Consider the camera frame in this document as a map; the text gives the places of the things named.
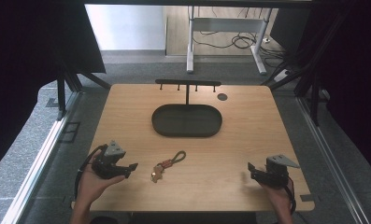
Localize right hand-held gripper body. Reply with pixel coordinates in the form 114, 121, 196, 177
251, 154, 301, 190

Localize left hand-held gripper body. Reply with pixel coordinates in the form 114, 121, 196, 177
92, 140, 131, 180

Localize green cord keychain brass clasp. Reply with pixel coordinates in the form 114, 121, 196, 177
150, 150, 187, 184

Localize black key rack with tray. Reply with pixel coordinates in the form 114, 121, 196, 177
150, 78, 223, 139

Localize person's right hand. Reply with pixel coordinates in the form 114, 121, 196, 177
260, 179, 295, 217

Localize person's left hand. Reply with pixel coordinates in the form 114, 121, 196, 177
76, 152, 127, 206

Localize black metal stand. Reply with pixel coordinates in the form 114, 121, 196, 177
261, 12, 346, 127
55, 60, 112, 121

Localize white power strip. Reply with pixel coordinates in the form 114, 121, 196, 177
272, 68, 292, 83

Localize black curtain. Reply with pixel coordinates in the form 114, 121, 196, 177
268, 0, 371, 174
0, 0, 107, 180

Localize right hand-held gripper black cable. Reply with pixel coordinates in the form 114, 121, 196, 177
284, 175, 298, 217

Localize hand-held gripper black cable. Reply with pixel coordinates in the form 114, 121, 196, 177
284, 175, 298, 217
74, 144, 107, 201

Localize left hand-held gripper black cable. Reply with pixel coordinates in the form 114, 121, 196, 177
74, 144, 107, 201

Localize aluminium frame rail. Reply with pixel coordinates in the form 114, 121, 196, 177
296, 96, 371, 224
0, 91, 83, 224

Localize black cables on floor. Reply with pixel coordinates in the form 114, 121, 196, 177
192, 7, 289, 68

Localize white metal desk frame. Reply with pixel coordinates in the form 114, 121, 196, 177
186, 5, 273, 76

